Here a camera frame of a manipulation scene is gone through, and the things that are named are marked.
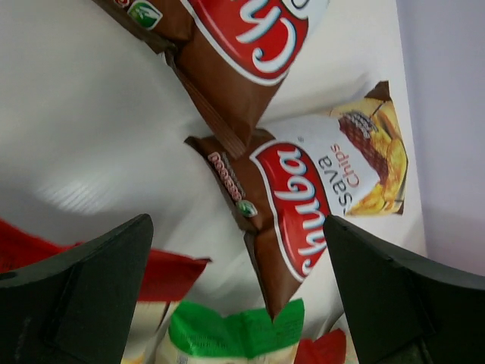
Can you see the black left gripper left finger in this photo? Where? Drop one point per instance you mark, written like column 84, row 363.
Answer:
column 77, row 306

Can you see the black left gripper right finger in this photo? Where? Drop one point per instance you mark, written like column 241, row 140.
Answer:
column 402, row 307

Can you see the green Chuba chips bag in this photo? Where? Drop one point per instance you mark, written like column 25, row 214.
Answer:
column 197, row 334

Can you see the small brown Chuba chips bag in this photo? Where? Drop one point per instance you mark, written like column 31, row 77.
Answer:
column 347, row 161

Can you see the large brown Chuba chips bag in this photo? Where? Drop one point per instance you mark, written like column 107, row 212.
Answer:
column 230, row 56

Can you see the middle red Chuba chips bag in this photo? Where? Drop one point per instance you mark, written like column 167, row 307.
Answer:
column 327, row 349

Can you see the red chuba chips bag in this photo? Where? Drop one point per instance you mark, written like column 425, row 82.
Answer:
column 327, row 349
column 168, row 278

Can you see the left red Chuba chips bag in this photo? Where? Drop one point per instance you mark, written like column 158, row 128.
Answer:
column 168, row 278

